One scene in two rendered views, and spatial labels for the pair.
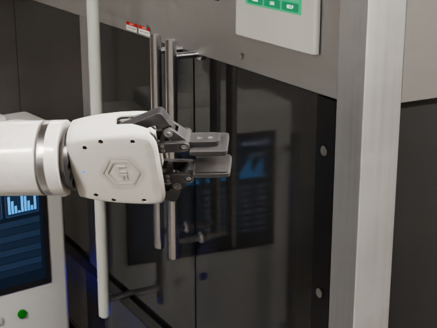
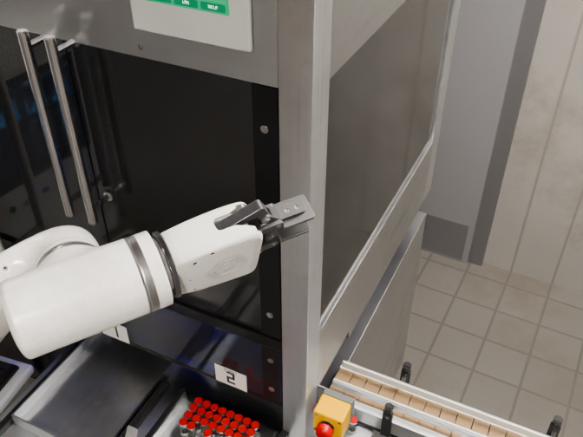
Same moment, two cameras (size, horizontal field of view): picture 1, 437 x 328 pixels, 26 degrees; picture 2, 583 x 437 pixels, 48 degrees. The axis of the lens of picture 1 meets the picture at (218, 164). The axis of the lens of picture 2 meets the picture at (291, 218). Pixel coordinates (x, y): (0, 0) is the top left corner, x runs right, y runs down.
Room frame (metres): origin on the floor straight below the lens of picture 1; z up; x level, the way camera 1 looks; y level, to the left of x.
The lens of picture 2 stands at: (0.50, 0.35, 2.27)
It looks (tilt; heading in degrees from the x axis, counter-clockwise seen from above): 38 degrees down; 325
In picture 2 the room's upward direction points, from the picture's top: straight up
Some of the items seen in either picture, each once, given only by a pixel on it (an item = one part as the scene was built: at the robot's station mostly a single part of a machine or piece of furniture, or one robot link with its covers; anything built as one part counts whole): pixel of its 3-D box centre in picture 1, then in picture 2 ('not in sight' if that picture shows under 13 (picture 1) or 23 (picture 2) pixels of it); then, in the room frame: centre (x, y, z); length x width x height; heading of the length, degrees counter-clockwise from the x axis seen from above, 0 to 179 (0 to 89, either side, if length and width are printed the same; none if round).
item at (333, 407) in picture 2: not in sight; (333, 414); (1.18, -0.24, 1.00); 0.08 x 0.07 x 0.07; 119
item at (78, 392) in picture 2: not in sight; (100, 387); (1.64, 0.15, 0.90); 0.34 x 0.26 x 0.04; 119
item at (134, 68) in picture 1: (142, 175); (9, 146); (1.86, 0.16, 1.51); 0.47 x 0.01 x 0.59; 29
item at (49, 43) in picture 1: (52, 120); not in sight; (2.33, 0.42, 1.51); 0.49 x 0.01 x 0.59; 29
